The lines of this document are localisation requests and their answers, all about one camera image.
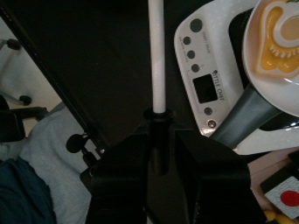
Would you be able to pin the grey cloth garment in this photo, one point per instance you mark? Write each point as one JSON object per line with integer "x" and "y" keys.
{"x": 53, "y": 163}

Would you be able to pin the yellow toy food piece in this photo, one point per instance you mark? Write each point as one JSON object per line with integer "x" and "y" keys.
{"x": 277, "y": 218}

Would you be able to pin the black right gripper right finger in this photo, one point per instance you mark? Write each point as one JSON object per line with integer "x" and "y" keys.
{"x": 217, "y": 186}

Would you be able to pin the black chair base part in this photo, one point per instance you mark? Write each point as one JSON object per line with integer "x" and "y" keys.
{"x": 14, "y": 122}

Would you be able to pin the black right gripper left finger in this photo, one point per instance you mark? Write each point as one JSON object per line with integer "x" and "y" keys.
{"x": 120, "y": 180}

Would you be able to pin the pink serving tray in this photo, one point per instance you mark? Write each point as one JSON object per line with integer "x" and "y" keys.
{"x": 264, "y": 163}

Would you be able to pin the white toy induction stove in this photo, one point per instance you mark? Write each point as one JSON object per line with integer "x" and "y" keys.
{"x": 201, "y": 73}

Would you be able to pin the black table edge frame bar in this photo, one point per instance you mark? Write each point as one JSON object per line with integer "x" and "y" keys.
{"x": 50, "y": 78}

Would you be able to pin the dark blue cloth garment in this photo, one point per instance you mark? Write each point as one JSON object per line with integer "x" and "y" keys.
{"x": 22, "y": 195}

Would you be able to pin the black clamp knob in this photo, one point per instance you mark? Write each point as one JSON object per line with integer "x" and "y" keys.
{"x": 76, "y": 143}

